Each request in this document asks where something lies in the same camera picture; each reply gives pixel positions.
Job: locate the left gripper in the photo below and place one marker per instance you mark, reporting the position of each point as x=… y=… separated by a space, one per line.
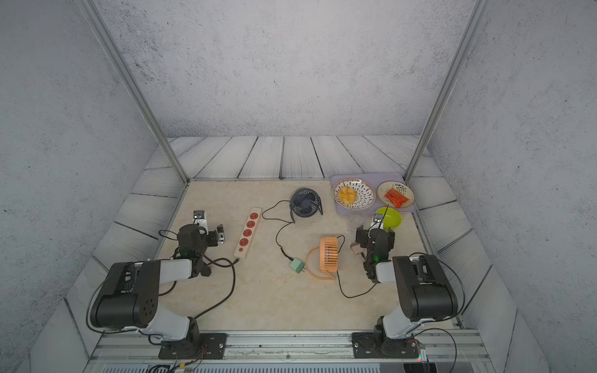
x=214 y=241

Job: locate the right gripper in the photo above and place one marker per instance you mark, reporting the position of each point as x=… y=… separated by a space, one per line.
x=363 y=236

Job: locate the pink plug adapter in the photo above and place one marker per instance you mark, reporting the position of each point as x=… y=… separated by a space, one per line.
x=357 y=249

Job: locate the beige power strip red sockets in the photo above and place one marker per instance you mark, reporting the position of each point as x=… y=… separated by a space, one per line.
x=248 y=234

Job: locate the orange desk fan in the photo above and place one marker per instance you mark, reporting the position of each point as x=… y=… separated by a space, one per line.
x=328 y=251

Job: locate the green plug adapter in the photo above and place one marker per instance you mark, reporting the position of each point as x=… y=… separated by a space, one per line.
x=297 y=265

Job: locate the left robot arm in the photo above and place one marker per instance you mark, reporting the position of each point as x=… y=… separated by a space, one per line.
x=129 y=298

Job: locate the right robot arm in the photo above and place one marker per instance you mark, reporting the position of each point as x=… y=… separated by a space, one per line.
x=424 y=291

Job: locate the black desk fan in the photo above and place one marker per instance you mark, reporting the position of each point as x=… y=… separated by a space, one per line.
x=304 y=203

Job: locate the clear plastic cup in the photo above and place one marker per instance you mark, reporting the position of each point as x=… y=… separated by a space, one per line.
x=356 y=220

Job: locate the green bowl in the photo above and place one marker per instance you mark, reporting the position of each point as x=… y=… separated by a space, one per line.
x=392 y=220

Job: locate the patterned bowl with yellow food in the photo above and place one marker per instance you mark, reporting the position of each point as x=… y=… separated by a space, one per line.
x=354 y=194

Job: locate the plate with red food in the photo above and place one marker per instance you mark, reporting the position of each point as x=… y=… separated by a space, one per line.
x=396 y=195

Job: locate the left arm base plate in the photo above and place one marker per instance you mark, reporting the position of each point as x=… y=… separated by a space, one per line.
x=207 y=346

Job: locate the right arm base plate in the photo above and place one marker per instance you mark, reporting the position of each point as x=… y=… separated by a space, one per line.
x=368 y=345

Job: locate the aluminium front rail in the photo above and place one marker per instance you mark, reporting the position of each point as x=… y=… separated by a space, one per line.
x=336 y=351

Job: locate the right aluminium frame post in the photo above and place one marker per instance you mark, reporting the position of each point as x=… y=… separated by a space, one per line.
x=459 y=59

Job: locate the aluminium frame post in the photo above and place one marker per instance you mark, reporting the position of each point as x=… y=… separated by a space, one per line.
x=459 y=59
x=106 y=41

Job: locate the left aluminium frame post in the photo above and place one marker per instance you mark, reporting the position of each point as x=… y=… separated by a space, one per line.
x=106 y=41

